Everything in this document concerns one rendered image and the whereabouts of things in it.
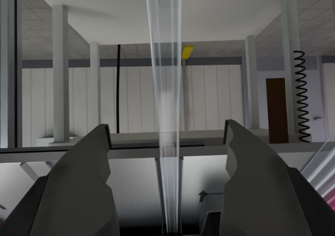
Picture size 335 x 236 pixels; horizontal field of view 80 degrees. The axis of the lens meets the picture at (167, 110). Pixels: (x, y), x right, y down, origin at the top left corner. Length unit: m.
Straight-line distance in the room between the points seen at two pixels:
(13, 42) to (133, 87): 2.67
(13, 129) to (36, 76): 3.08
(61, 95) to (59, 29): 0.18
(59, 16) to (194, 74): 2.71
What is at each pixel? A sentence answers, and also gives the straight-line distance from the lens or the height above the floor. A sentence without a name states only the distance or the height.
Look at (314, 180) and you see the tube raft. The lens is 0.23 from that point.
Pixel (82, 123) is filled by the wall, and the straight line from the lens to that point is 3.26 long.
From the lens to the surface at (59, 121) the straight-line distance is 0.62.
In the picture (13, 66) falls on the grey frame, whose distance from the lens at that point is 0.54.
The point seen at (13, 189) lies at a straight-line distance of 0.26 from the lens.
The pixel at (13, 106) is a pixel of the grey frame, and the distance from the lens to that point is 0.53.
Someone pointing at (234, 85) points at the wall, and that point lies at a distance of 3.38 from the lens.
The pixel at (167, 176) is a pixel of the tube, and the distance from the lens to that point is 0.17.
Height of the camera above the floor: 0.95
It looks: 3 degrees down
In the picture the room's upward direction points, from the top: 178 degrees clockwise
